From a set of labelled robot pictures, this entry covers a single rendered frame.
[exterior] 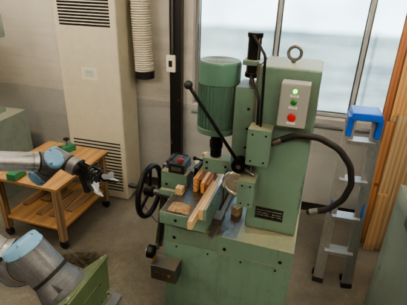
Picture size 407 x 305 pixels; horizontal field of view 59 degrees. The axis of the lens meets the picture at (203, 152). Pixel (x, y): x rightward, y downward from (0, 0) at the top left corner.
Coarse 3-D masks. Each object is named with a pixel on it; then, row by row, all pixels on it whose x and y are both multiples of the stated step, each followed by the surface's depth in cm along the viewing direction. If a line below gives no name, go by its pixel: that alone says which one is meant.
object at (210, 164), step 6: (204, 156) 163; (210, 156) 164; (222, 156) 164; (228, 156) 164; (204, 162) 163; (210, 162) 162; (216, 162) 161; (222, 162) 160; (228, 162) 159; (204, 168) 165; (210, 168) 164; (216, 168) 163; (222, 168) 162; (228, 168) 161
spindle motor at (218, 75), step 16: (208, 64) 139; (224, 64) 138; (240, 64) 143; (208, 80) 142; (224, 80) 140; (208, 96) 145; (224, 96) 143; (208, 112) 147; (224, 112) 147; (208, 128) 150; (224, 128) 150
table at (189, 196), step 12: (192, 180) 177; (168, 192) 174; (192, 192) 167; (204, 192) 167; (168, 204) 158; (192, 204) 158; (216, 204) 161; (168, 216) 152; (180, 216) 150; (204, 228) 149
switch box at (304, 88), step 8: (288, 80) 127; (296, 80) 128; (288, 88) 125; (296, 88) 124; (304, 88) 123; (280, 96) 127; (288, 96) 126; (304, 96) 124; (280, 104) 128; (288, 104) 127; (304, 104) 125; (280, 112) 129; (288, 112) 128; (296, 112) 127; (304, 112) 126; (280, 120) 130; (296, 120) 128; (304, 120) 128
